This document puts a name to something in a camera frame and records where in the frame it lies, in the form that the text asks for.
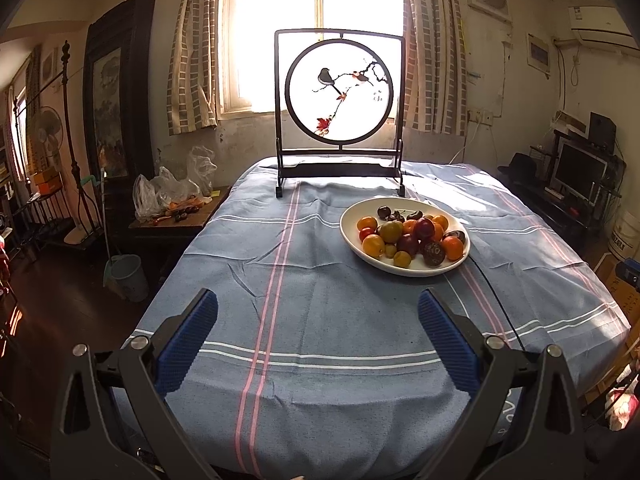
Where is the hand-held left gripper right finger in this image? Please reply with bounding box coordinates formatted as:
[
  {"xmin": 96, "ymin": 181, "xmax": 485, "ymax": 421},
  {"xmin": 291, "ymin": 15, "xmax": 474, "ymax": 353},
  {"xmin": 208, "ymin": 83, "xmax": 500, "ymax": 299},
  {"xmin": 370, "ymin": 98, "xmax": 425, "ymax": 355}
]
[{"xmin": 417, "ymin": 287, "xmax": 588, "ymax": 480}]

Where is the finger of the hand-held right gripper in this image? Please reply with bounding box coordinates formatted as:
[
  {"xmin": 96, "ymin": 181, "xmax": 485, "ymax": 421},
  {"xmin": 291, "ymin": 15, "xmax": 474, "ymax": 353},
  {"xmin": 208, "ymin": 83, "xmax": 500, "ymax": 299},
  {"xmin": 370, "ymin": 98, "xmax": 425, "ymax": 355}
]
[{"xmin": 615, "ymin": 260, "xmax": 640, "ymax": 291}]

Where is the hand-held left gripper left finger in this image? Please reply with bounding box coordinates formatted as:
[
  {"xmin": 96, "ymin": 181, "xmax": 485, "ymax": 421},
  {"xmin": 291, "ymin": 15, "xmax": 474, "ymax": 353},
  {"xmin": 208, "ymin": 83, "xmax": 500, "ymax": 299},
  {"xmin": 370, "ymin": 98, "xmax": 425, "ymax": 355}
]
[{"xmin": 50, "ymin": 287, "xmax": 221, "ymax": 480}]

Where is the dark purple passion fruit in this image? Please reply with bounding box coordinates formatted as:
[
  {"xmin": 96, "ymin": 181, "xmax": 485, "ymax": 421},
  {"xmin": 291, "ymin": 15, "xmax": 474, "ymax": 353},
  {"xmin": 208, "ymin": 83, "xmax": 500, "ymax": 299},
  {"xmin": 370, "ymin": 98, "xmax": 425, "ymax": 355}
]
[{"xmin": 423, "ymin": 241, "xmax": 447, "ymax": 267}]

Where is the white oval plate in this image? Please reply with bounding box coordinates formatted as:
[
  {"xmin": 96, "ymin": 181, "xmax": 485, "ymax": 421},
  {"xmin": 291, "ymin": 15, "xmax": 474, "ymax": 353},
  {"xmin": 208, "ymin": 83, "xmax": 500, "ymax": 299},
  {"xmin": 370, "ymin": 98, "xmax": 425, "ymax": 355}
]
[{"xmin": 339, "ymin": 197, "xmax": 471, "ymax": 278}]

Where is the cardboard box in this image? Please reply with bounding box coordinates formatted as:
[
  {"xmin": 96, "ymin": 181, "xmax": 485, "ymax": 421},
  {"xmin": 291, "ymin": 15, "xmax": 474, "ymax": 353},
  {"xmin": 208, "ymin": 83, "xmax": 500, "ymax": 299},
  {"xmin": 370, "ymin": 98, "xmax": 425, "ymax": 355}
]
[{"xmin": 595, "ymin": 255, "xmax": 640, "ymax": 331}]

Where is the white plastic bucket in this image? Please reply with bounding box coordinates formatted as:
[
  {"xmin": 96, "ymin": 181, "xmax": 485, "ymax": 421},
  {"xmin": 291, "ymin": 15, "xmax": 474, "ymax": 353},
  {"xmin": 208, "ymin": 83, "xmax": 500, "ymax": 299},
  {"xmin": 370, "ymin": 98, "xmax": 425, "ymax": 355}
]
[{"xmin": 607, "ymin": 210, "xmax": 640, "ymax": 261}]

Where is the grey waste bin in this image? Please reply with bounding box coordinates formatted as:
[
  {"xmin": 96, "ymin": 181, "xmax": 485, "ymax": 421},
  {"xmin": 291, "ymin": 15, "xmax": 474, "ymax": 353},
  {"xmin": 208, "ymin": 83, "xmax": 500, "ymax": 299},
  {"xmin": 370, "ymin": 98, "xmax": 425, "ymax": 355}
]
[{"xmin": 110, "ymin": 254, "xmax": 150, "ymax": 303}]

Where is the black media rack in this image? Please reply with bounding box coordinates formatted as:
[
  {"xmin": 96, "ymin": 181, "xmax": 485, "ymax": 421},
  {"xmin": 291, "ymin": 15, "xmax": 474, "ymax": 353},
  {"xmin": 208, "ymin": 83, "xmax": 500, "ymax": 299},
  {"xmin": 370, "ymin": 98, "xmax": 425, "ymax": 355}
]
[{"xmin": 500, "ymin": 130, "xmax": 626, "ymax": 246}]

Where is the dark wooden side table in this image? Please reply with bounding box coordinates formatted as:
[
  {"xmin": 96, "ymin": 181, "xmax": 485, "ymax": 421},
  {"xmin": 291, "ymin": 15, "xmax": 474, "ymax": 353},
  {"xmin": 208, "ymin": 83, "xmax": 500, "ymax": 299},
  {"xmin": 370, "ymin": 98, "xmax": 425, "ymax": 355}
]
[{"xmin": 129, "ymin": 187, "xmax": 231, "ymax": 271}]

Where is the flat screen monitor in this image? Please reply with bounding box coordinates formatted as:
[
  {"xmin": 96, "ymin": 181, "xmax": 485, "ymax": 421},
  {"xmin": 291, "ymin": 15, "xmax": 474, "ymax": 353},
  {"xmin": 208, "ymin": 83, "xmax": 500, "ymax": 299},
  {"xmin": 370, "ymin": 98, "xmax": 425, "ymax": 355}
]
[{"xmin": 550, "ymin": 138, "xmax": 608, "ymax": 201}]

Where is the blue striped tablecloth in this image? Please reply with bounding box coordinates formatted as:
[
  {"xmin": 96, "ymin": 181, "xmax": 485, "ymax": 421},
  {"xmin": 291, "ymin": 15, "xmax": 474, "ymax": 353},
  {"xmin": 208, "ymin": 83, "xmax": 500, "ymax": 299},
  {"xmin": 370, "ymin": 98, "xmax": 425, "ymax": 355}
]
[{"xmin": 112, "ymin": 157, "xmax": 631, "ymax": 466}]

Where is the red white cloth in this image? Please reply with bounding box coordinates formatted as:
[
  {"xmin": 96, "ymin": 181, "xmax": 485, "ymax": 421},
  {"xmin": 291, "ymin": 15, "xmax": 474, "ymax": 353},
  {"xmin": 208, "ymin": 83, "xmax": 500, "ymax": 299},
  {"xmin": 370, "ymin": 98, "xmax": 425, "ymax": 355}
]
[{"xmin": 602, "ymin": 385, "xmax": 640, "ymax": 431}]

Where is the black speaker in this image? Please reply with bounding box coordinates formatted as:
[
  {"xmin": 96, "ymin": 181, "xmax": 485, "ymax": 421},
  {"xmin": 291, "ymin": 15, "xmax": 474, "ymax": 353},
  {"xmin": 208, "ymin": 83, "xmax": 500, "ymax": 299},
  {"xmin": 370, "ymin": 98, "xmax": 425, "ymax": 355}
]
[{"xmin": 587, "ymin": 112, "xmax": 617, "ymax": 153}]

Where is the white plastic bag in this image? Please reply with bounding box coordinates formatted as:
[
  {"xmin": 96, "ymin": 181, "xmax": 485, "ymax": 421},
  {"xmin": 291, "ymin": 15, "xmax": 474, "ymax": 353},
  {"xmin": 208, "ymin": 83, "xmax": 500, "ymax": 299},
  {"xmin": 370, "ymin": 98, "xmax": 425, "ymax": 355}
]
[{"xmin": 132, "ymin": 166, "xmax": 201, "ymax": 220}]

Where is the black hat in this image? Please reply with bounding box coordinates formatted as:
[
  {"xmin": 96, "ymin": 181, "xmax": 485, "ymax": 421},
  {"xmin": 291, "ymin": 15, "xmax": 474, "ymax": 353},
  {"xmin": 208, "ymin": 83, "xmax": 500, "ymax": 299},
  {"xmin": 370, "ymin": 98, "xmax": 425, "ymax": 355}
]
[{"xmin": 497, "ymin": 154, "xmax": 538, "ymax": 181}]

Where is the clear plastic bag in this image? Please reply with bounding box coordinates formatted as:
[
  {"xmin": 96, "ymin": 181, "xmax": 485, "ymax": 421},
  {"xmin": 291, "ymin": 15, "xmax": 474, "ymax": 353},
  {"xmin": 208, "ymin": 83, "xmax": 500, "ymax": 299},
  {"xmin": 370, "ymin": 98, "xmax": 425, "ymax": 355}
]
[{"xmin": 186, "ymin": 146, "xmax": 218, "ymax": 197}]

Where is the round bird painting table screen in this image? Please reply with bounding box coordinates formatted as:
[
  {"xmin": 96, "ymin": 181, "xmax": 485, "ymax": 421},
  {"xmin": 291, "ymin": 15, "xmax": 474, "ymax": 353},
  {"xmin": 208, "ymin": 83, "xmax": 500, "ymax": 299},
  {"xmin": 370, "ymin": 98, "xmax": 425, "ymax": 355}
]
[{"xmin": 274, "ymin": 28, "xmax": 407, "ymax": 198}]

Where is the orange box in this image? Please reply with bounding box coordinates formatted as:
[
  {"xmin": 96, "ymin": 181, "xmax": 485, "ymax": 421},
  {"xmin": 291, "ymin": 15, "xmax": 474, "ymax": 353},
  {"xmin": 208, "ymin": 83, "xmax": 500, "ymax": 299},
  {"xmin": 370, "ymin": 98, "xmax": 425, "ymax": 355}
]
[{"xmin": 30, "ymin": 170, "xmax": 63, "ymax": 196}]

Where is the standing electric fan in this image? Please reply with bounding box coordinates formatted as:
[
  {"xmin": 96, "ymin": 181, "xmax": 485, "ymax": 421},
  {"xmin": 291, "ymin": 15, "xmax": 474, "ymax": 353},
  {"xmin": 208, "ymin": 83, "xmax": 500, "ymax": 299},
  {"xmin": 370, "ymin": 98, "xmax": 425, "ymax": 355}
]
[{"xmin": 32, "ymin": 105, "xmax": 88, "ymax": 246}]

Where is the white air conditioner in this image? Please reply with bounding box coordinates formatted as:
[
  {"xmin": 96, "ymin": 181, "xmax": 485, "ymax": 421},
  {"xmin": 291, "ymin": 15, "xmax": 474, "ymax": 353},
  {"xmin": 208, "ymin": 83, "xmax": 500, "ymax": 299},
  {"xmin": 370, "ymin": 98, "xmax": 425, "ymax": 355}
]
[{"xmin": 567, "ymin": 5, "xmax": 633, "ymax": 46}]

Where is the large dark framed painting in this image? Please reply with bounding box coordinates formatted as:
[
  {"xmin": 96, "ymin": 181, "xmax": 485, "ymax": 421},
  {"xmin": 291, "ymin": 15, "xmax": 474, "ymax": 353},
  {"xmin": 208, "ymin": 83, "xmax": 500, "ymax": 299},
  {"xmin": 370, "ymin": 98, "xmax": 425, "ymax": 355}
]
[{"xmin": 82, "ymin": 0, "xmax": 156, "ymax": 181}]

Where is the black metal coat rack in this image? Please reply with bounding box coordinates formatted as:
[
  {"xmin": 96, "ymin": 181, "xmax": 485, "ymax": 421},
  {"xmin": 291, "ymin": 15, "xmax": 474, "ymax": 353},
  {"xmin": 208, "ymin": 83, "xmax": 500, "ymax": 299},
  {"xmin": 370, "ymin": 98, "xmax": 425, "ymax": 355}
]
[{"xmin": 12, "ymin": 40, "xmax": 101, "ymax": 241}]

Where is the striped beige curtain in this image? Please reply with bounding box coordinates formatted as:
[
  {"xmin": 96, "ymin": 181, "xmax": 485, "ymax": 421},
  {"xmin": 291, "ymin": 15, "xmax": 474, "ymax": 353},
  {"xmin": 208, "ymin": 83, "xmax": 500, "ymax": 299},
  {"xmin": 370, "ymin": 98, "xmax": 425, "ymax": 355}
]
[
  {"xmin": 167, "ymin": 0, "xmax": 223, "ymax": 136},
  {"xmin": 402, "ymin": 0, "xmax": 468, "ymax": 136}
]

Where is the bright window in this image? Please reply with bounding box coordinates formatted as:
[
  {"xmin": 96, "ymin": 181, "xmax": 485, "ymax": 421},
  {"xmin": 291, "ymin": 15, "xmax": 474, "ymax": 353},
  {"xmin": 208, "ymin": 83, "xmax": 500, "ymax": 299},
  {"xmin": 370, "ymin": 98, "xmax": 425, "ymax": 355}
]
[{"xmin": 220, "ymin": 0, "xmax": 406, "ymax": 116}]

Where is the black cable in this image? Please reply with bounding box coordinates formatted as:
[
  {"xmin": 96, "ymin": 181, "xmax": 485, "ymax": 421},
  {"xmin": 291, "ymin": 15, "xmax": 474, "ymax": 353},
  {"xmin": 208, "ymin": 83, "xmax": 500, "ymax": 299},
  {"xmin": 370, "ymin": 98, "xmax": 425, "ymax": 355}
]
[{"xmin": 465, "ymin": 255, "xmax": 526, "ymax": 351}]

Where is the white wall electric box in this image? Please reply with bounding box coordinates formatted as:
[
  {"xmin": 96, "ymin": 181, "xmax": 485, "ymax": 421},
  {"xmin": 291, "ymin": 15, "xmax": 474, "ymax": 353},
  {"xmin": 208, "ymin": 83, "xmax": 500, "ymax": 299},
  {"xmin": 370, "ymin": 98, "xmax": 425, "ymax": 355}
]
[{"xmin": 526, "ymin": 34, "xmax": 551, "ymax": 78}]

